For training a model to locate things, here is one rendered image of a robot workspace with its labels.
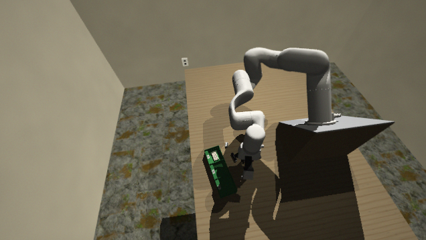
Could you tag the green rack of bins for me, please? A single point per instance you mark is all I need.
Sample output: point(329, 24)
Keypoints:
point(222, 177)

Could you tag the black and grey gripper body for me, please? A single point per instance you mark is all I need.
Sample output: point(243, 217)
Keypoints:
point(242, 154)

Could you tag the white domino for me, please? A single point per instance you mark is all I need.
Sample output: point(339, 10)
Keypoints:
point(214, 155)

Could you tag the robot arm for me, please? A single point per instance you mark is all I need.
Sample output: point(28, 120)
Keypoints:
point(307, 61)

